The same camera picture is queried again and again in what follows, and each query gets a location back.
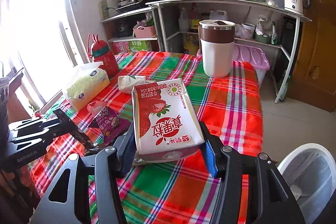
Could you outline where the strawberry milk carton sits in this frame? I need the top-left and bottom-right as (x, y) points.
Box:
(131, 78), (205, 162)

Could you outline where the white trash bin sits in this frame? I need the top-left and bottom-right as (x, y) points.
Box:
(277, 143), (335, 223)

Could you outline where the metal kitchen shelf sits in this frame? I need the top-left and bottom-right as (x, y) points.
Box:
(101, 0), (313, 104)

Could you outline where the purple snack wrapper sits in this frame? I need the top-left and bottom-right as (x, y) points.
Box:
(89, 106), (131, 145)

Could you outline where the plaid tablecloth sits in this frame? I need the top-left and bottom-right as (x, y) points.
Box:
(28, 50), (264, 224)

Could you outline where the yellow tissue pack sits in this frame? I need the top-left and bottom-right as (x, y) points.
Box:
(62, 61), (110, 111)

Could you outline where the beige paper napkin pack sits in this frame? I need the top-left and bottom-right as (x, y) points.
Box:
(118, 75), (154, 94)

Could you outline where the red reindeer water bottle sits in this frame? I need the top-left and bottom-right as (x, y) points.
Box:
(87, 34), (120, 79)

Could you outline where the wooden door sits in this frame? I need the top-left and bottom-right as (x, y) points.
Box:
(288, 0), (335, 112)

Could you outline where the white brown lidded jug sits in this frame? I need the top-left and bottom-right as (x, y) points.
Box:
(198, 19), (235, 78)

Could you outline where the pink basket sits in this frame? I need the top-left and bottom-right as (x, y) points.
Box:
(133, 26), (156, 38)

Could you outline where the yellow label oil bottle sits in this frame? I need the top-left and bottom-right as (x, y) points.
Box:
(189, 3), (201, 32)

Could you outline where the white plastic jerrycan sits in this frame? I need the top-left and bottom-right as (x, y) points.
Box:
(209, 9), (228, 20)

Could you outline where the wall power strip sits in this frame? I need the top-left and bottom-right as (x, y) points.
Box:
(100, 0), (109, 20)

